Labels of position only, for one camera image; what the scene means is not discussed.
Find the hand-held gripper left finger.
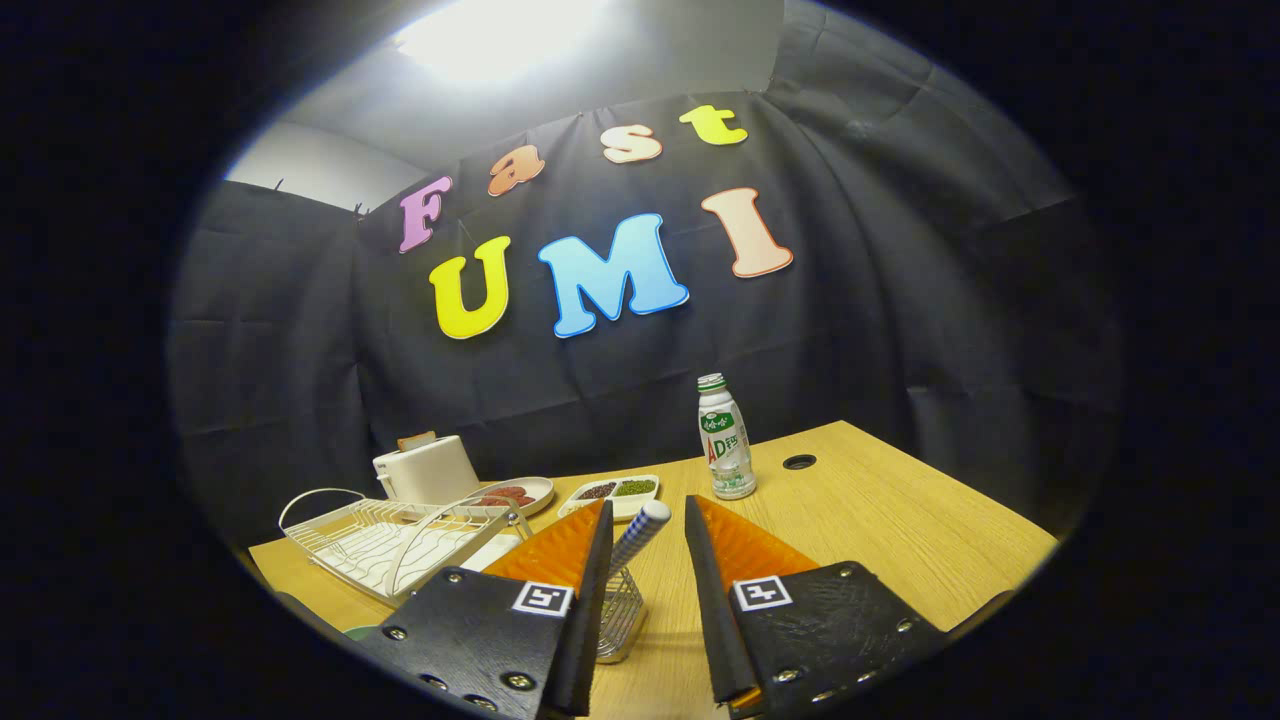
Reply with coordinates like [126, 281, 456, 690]
[355, 498, 616, 720]

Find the white toaster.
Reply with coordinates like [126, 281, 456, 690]
[372, 434, 481, 506]

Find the metal wire basket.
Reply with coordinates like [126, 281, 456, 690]
[595, 565, 649, 666]

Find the black backdrop cloth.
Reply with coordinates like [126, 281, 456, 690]
[165, 0, 1126, 561]

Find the white wire dish rack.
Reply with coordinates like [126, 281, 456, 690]
[278, 487, 534, 609]

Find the white green-capped drink bottle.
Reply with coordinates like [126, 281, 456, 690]
[697, 373, 758, 501]

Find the white divided dish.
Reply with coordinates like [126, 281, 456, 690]
[557, 474, 661, 523]

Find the blue checkered handle spoon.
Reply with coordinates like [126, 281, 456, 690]
[607, 500, 673, 581]

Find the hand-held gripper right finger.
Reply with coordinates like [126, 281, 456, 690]
[684, 494, 946, 720]

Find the beige round plate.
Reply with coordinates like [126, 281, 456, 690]
[470, 476, 556, 519]

